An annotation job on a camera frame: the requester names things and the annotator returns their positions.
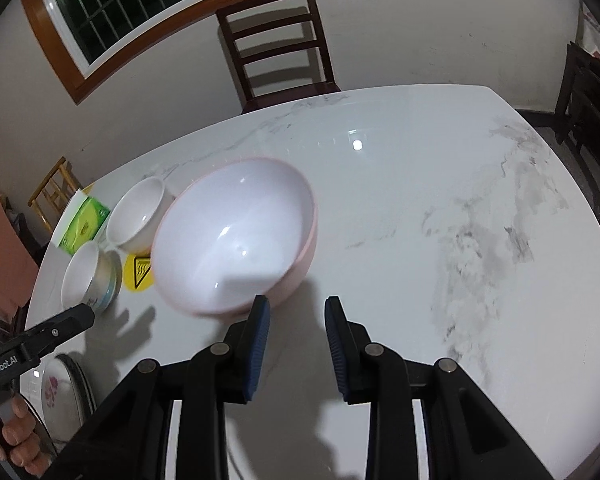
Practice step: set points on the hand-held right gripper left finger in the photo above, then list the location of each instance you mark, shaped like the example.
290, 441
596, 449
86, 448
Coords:
257, 350

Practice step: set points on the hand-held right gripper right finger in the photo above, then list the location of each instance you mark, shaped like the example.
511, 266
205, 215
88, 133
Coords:
337, 350

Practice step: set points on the pink bowl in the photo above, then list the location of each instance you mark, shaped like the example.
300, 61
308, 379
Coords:
240, 240

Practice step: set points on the white pink-flowered plate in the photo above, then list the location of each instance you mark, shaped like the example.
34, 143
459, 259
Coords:
55, 390

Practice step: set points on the person's left hand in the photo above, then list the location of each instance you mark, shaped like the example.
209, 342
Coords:
25, 440

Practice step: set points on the dark wooden slatted chair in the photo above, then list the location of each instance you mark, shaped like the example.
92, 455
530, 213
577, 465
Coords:
265, 7

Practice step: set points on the round yellow warning sticker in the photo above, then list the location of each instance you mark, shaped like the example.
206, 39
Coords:
137, 275

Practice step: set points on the white wall poster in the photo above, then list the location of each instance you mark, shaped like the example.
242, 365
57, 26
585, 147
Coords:
596, 35

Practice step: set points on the small blue patterned plate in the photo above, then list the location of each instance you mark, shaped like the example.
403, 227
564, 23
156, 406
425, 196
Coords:
80, 377

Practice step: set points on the white bowl with umbrella print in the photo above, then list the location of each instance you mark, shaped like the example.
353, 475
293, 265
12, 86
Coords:
87, 275

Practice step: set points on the bamboo chair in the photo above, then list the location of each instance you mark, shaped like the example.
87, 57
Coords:
47, 180

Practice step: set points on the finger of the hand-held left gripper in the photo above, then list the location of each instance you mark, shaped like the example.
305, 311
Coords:
60, 330

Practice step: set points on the white ribbed bowl yellow label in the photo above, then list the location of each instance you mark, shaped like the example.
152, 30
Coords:
135, 215

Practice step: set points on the pink cloth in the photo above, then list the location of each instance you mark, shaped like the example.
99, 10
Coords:
0, 250

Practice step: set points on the green tissue box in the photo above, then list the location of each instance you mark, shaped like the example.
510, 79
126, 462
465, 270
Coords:
85, 220

